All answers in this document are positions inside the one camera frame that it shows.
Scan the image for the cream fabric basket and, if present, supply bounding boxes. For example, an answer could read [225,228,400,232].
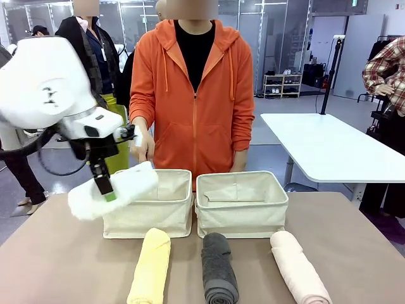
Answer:
[101,168,194,239]
[194,170,289,239]

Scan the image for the white folding table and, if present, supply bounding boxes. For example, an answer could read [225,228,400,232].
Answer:
[259,113,405,203]

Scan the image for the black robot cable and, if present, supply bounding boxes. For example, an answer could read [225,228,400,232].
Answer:
[0,125,93,177]

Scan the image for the person left forearm orange sleeve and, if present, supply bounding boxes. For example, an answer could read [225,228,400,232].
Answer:
[232,94,256,152]

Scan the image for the person right forearm orange sleeve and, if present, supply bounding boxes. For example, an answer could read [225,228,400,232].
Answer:
[128,88,156,131]

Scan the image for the white towel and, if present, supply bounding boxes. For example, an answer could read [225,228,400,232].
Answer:
[67,160,160,222]

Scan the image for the pale pink towel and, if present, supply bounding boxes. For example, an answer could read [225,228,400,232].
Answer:
[270,230,333,304]

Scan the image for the yellow towel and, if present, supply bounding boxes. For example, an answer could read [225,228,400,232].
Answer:
[126,227,172,304]

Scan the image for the black bags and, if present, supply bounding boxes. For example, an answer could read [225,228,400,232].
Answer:
[302,62,327,89]

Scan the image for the purple floor mat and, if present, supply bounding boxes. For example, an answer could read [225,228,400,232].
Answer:
[363,210,405,245]

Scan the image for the person left hand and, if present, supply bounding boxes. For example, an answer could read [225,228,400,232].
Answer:
[233,148,249,174]

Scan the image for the mannequin in plaid shirt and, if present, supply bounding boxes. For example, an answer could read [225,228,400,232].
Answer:
[361,36,405,117]

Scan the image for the person right hand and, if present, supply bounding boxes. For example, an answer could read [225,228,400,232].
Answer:
[129,117,156,169]

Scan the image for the bystander with black trousers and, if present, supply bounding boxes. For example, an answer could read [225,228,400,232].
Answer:
[0,122,50,217]

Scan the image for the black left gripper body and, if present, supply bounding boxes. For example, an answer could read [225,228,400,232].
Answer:
[69,134,120,166]

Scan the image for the wooden shoe rack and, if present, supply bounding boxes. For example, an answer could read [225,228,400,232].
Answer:
[263,73,303,99]

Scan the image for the dark grey rolled towel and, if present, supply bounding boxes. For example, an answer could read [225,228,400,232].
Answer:
[201,232,240,304]

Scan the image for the person torso orange hoodie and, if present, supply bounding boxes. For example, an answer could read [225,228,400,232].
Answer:
[128,18,256,191]

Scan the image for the beige mannequin head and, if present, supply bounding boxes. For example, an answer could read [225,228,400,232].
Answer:
[155,0,168,22]

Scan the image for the bystander with black cap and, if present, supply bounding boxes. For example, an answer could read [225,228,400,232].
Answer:
[30,25,51,37]

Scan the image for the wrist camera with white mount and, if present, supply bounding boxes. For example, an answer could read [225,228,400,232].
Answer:
[114,123,144,147]

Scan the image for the bystander in black coat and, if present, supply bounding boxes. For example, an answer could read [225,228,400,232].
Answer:
[54,0,123,110]

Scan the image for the black pole stand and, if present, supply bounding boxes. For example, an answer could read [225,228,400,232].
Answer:
[319,35,346,115]

